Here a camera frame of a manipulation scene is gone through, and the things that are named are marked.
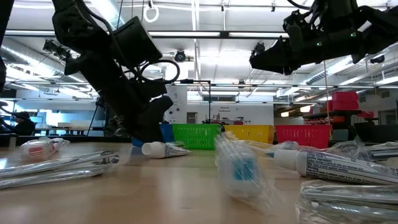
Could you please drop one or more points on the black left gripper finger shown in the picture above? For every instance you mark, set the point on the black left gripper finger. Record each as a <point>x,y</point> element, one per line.
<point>152,124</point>

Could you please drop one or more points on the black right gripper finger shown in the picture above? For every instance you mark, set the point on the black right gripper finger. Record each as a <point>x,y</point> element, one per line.
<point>273,59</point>

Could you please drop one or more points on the white blue toothpaste tube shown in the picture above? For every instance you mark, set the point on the white blue toothpaste tube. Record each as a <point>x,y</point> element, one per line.
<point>326,166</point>
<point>154,149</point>

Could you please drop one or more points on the pale toothbrush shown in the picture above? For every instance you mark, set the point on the pale toothbrush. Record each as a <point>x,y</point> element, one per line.
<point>382,152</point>

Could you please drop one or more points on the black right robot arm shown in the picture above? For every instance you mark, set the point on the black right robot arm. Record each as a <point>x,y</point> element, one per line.
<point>379,28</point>

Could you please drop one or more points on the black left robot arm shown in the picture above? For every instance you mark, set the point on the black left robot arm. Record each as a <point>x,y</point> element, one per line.
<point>74,21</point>

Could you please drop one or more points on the blue plastic basket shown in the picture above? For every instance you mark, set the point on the blue plastic basket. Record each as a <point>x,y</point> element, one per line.
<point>167,132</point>

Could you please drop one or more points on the black tripod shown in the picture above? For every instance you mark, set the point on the black tripod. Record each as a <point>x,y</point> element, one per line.
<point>100,104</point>

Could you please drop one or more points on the green plastic basket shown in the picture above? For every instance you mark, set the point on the green plastic basket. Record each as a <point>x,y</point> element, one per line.
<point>196,137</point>

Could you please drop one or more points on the thin wooden stick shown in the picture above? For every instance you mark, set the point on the thin wooden stick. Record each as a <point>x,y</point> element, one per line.
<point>326,93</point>

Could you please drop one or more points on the red storage bin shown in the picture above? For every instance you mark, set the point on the red storage bin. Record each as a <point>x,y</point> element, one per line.
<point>343,105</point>
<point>345,96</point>

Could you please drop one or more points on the white background table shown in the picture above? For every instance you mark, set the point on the white background table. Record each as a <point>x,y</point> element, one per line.
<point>62,127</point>

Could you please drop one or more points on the dark storage shelf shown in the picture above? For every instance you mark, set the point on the dark storage shelf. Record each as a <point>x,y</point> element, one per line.
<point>329,113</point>

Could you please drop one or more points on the yellow plastic basket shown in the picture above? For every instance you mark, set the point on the yellow plastic basket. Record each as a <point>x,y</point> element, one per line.
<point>248,133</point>

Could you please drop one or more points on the red plastic basket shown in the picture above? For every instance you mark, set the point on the red plastic basket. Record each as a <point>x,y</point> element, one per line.
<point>303,135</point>

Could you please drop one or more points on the person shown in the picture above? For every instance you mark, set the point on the person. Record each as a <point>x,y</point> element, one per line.
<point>23,126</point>

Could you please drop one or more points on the wrapped red white toothbrush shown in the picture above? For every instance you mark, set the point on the wrapped red white toothbrush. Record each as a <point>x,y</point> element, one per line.
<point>37,151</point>

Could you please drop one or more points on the wrapped blue white toothbrush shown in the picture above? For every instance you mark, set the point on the wrapped blue white toothbrush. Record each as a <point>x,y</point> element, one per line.
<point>245,171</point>

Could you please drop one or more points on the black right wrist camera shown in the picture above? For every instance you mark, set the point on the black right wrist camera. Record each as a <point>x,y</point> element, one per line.
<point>335,9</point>

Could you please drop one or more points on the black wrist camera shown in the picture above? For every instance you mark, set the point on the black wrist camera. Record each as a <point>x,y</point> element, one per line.
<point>335,9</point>
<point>136,43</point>

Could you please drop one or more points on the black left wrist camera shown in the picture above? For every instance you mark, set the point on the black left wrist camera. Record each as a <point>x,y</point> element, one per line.
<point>136,43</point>

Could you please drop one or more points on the black metal stand frame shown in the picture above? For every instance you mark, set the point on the black metal stand frame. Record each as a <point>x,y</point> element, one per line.
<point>210,99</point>

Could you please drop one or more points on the black ceiling camera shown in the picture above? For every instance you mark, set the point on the black ceiling camera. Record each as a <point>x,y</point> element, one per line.
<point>180,56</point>

